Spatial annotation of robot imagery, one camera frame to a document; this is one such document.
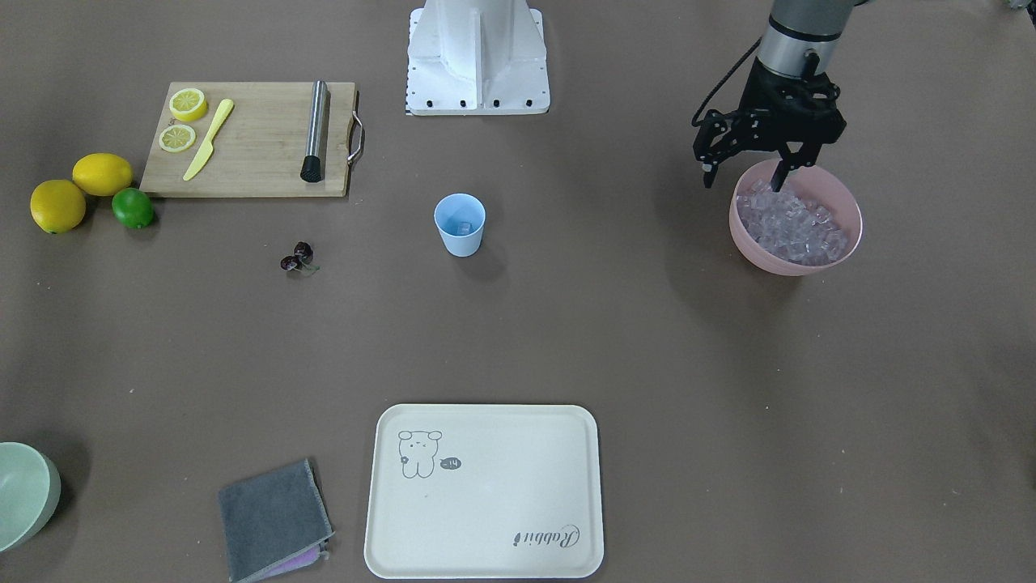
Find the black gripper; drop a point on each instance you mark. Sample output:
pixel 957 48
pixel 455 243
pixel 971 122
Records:
pixel 723 133

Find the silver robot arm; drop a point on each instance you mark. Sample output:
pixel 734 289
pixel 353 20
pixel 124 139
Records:
pixel 801 36

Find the pile of clear ice cubes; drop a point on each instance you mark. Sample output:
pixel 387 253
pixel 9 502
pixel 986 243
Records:
pixel 793 228

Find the light blue plastic cup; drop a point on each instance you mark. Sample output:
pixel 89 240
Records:
pixel 460 219

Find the dark red cherries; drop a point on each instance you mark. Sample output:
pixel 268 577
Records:
pixel 300 262

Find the pink bowl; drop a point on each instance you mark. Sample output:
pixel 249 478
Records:
pixel 809 182

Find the cream rabbit tray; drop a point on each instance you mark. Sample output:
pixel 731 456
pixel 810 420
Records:
pixel 485 491

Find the steel muddler black tip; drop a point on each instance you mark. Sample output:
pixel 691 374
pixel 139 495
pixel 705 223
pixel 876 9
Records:
pixel 314 157

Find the bamboo cutting board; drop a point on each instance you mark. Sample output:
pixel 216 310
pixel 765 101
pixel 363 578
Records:
pixel 260 148

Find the yellow plastic knife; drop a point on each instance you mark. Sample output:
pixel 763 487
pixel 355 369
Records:
pixel 206 149

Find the lemon half upper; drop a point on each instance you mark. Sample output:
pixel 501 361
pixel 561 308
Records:
pixel 188 104

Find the lemon half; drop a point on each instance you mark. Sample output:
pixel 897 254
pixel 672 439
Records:
pixel 177 138
pixel 188 104

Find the lemon half lower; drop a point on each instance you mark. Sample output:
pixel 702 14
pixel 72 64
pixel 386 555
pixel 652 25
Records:
pixel 177 138

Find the grey folded cloth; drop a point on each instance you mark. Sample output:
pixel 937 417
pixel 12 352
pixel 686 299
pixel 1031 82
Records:
pixel 274 523

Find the green lime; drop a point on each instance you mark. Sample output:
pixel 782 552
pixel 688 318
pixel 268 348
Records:
pixel 133 208

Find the yellow lemon near board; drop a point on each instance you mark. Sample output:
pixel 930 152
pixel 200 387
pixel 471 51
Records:
pixel 103 174

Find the yellow lemon outer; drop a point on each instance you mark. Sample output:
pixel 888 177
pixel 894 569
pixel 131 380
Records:
pixel 57 206

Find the mint green bowl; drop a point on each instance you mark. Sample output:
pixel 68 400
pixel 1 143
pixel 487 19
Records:
pixel 30 490

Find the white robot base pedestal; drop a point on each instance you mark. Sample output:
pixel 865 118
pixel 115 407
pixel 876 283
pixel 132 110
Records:
pixel 476 58

